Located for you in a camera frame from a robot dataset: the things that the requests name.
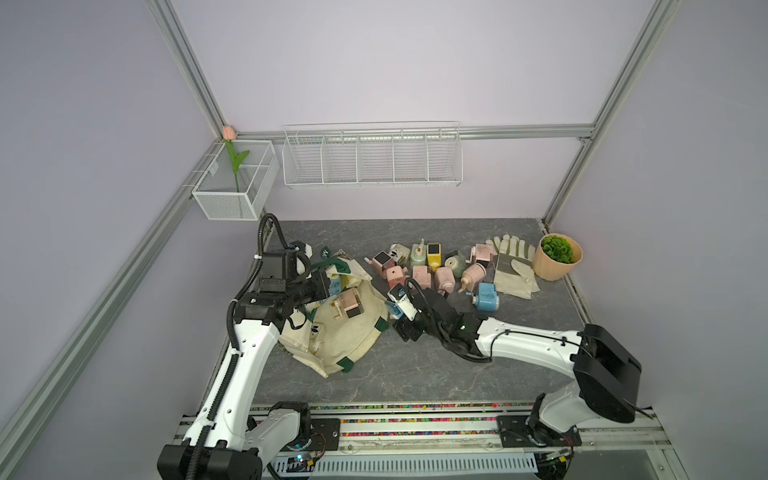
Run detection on blue pencil sharpener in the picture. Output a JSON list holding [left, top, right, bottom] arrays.
[[385, 300, 404, 321], [327, 274, 343, 297], [468, 283, 500, 312]]

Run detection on olive green pencil sharpener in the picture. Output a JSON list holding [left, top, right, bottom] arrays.
[[444, 250, 469, 279]]

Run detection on round pink pencil sharpener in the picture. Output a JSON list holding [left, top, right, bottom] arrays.
[[459, 263, 487, 293]]

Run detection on yellow pencil sharpener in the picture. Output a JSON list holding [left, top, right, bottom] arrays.
[[426, 242, 443, 271]]

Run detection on cream tote bag green handles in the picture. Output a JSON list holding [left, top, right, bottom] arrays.
[[278, 250, 389, 378]]

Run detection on beige pencil sharpener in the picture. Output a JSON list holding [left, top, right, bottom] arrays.
[[390, 243, 411, 266]]

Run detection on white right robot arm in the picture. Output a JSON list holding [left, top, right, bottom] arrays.
[[388, 285, 642, 434]]

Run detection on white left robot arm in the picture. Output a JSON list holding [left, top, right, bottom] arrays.
[[157, 272, 330, 479]]

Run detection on cream work gloves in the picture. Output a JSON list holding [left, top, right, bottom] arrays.
[[485, 234, 540, 300]]

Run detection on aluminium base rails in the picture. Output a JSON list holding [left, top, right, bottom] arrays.
[[157, 398, 691, 480]]

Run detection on potted green plant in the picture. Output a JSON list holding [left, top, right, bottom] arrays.
[[533, 234, 584, 281]]

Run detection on pink artificial tulip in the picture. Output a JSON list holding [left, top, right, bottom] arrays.
[[222, 125, 250, 192]]

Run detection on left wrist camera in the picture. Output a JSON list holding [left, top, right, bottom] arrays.
[[258, 251, 299, 293]]

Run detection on small white wire basket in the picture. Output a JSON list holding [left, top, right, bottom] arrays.
[[192, 140, 280, 221]]

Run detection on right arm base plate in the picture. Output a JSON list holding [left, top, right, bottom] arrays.
[[497, 415, 582, 448]]

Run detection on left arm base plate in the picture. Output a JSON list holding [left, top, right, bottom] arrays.
[[281, 417, 341, 452]]

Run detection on long white wire basket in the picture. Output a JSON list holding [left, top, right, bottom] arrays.
[[282, 121, 464, 189]]

